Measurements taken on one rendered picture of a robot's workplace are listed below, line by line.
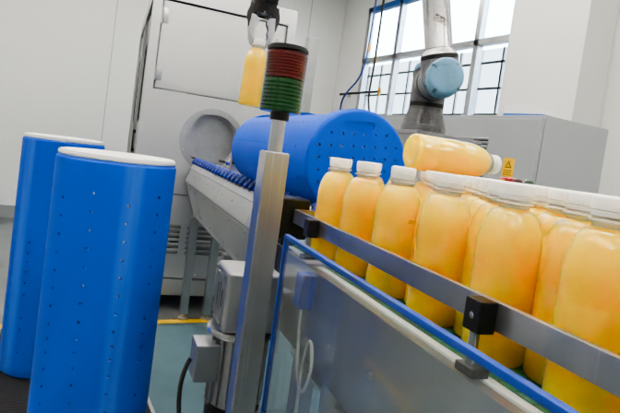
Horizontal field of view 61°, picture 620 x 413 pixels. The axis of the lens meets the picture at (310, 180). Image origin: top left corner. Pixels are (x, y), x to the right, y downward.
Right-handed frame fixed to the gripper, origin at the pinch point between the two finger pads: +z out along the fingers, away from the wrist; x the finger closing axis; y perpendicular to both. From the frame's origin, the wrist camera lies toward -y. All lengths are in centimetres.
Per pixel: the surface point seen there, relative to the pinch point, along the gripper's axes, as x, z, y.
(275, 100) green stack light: 12, 24, -86
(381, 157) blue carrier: -30, 29, -36
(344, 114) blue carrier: -17.6, 19.9, -36.7
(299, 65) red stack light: 9, 19, -86
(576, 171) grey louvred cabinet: -185, 17, 59
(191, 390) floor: -7, 142, 65
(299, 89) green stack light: 8, 22, -86
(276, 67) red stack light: 12, 19, -86
